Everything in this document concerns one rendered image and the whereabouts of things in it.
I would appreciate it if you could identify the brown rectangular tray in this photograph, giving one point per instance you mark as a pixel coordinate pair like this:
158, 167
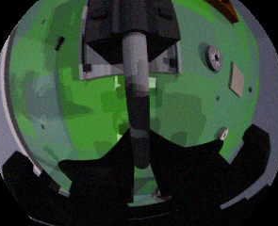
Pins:
226, 8

